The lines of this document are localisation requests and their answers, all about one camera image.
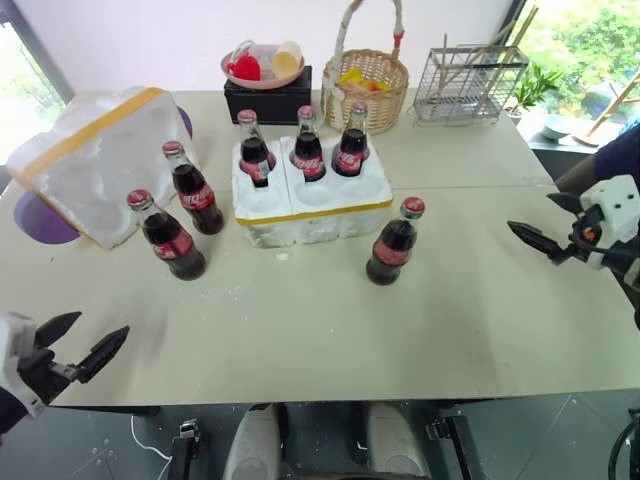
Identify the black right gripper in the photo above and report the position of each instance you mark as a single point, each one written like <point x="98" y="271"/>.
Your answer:
<point x="582" y="236"/>

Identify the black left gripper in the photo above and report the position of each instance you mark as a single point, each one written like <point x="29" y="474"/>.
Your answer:
<point x="42" y="375"/>

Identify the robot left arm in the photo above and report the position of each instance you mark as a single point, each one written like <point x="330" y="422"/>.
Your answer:
<point x="6" y="407"/>

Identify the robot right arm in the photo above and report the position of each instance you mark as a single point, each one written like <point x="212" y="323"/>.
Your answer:
<point x="632" y="275"/>

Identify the glass cola bottle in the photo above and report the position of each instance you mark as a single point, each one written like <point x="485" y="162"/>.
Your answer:
<point x="392" y="250"/>
<point x="200" y="200"/>
<point x="255" y="156"/>
<point x="350" y="151"/>
<point x="308" y="156"/>
<point x="170" y="246"/>

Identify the white foam lid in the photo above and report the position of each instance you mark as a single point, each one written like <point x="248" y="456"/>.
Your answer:
<point x="85" y="167"/>

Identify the white foam bottle tray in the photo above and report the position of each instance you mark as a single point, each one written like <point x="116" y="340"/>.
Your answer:
<point x="320" y="220"/>

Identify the black rectangular box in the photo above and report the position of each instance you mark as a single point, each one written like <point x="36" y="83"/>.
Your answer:
<point x="270" y="104"/>

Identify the person in dark clothing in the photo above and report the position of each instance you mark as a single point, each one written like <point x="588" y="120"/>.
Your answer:
<point x="607" y="162"/>

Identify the pale blue bowl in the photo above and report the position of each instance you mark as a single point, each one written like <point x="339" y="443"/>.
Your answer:
<point x="555" y="128"/>

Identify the purple round mat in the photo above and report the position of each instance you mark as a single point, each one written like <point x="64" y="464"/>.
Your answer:
<point x="40" y="226"/>
<point x="185" y="125"/>

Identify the wooden stand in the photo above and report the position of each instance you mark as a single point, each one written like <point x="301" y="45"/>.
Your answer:
<point x="615" y="107"/>

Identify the green potted plant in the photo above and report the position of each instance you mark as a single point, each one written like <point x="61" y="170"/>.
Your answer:
<point x="536" y="85"/>

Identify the wooden stick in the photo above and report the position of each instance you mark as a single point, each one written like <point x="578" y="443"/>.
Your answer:
<point x="522" y="30"/>
<point x="500" y="36"/>

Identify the white rounded leg cover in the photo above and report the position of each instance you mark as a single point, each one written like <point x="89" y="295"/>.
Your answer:
<point x="396" y="442"/>
<point x="257" y="445"/>

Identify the orange fruit toy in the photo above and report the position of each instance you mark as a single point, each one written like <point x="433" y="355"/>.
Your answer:
<point x="375" y="86"/>

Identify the yellow fruit toy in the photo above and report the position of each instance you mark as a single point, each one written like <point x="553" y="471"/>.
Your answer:
<point x="350" y="77"/>

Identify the pink bowl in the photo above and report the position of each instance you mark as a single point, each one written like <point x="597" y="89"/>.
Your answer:
<point x="235" y="79"/>

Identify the yellow plastic cup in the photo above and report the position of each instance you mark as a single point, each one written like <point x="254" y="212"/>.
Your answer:
<point x="287" y="60"/>

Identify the red heart-shaped toy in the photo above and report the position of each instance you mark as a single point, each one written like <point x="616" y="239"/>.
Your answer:
<point x="247" y="67"/>

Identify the clear plastic cup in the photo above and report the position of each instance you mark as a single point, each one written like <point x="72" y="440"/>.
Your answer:
<point x="264" y="57"/>

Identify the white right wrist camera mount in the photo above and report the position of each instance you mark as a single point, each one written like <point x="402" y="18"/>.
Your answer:
<point x="616" y="210"/>

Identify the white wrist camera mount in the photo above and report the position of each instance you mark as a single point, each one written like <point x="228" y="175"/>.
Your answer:
<point x="11" y="357"/>
<point x="616" y="210"/>

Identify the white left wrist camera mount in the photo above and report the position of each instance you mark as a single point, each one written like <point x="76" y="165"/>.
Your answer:
<point x="11" y="357"/>

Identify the black table leg bracket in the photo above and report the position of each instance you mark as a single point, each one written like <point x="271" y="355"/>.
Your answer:
<point x="186" y="450"/>
<point x="450" y="440"/>

